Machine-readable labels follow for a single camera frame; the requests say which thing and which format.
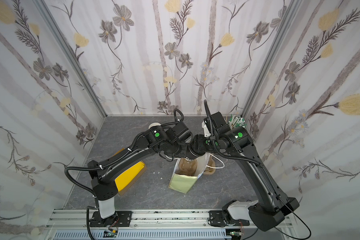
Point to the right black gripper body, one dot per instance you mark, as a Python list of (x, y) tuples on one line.
[(202, 143)]

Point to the brown pulp cup carrier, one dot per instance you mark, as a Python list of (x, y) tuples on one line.
[(209, 171), (187, 168)]

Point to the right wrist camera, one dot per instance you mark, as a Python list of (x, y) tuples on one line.
[(206, 129)]

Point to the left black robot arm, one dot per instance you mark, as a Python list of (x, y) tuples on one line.
[(172, 139)]

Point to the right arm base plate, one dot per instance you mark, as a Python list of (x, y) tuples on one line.
[(217, 218)]

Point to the green white wrapped straws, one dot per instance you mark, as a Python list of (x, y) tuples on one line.
[(235, 121)]

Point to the yellow napkins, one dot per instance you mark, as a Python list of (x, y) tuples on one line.
[(129, 177)]

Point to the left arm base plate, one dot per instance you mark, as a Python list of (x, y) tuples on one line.
[(118, 219)]

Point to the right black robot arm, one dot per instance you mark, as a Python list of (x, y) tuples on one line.
[(236, 144)]

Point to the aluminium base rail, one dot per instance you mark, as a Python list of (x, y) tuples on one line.
[(159, 225)]

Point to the green white paper bag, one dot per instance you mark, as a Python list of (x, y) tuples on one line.
[(183, 184)]

